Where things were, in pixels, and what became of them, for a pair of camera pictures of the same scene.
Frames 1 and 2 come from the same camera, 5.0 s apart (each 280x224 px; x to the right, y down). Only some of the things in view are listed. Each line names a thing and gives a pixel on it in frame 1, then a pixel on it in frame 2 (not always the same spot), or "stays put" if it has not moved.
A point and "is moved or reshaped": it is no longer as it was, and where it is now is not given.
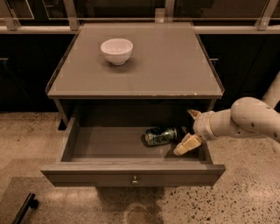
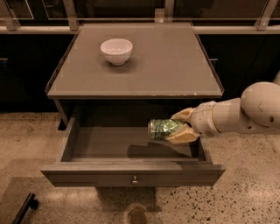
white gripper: x=202 y=124 to x=203 y=118
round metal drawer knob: x=135 y=182 stays put
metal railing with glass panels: x=204 y=15 stays put
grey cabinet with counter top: x=134 y=70 stays put
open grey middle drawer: x=110 y=152 stays put
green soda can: x=158 y=135 is moved or reshaped
